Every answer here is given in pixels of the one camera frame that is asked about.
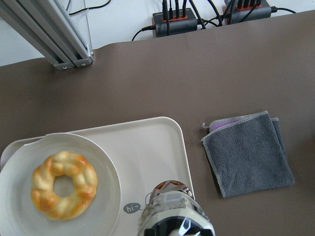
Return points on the tea bottle carried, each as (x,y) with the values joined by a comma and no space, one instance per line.
(173,211)

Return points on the cream rabbit tray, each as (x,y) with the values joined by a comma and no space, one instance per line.
(144,153)

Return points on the black USB hub left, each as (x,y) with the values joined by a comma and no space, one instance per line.
(177,26)

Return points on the black usb hub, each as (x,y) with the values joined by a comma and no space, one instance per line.
(177,26)
(238,11)

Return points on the glazed twisted donut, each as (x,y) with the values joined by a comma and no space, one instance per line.
(64,185)

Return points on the grey folded cloth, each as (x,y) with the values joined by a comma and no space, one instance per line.
(247,154)

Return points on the black USB hub right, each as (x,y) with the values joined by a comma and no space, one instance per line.
(238,11)

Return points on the white round plate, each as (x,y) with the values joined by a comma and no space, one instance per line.
(18,215)

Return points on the aluminium frame post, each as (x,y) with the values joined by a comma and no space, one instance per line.
(48,27)

